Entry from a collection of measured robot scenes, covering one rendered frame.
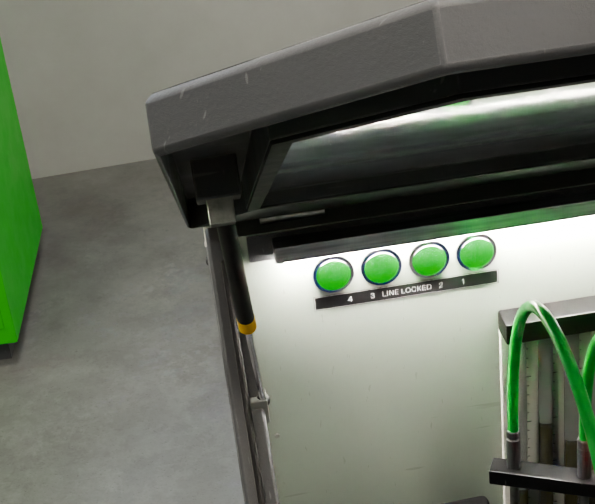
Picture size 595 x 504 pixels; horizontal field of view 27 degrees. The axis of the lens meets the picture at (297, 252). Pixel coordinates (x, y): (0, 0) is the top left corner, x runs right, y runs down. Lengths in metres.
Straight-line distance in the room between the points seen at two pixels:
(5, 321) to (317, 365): 2.52
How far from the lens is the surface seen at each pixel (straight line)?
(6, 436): 3.81
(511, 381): 1.57
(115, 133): 5.33
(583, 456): 1.62
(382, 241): 1.50
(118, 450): 3.64
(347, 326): 1.59
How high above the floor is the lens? 2.15
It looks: 29 degrees down
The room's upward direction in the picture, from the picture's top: 7 degrees counter-clockwise
